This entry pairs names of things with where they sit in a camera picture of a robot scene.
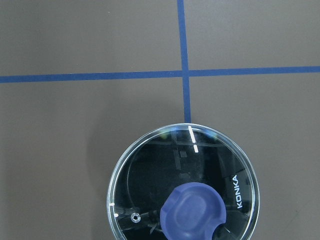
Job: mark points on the glass pot lid blue knob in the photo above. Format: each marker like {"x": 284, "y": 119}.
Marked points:
{"x": 183, "y": 182}

